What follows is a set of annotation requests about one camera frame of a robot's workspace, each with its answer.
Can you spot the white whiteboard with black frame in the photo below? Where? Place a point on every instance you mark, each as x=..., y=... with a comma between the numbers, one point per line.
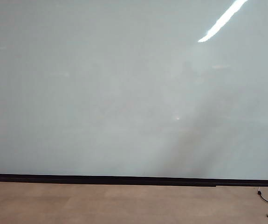
x=101, y=93

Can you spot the black table edge rail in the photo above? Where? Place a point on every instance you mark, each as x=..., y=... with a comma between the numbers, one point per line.
x=101, y=184

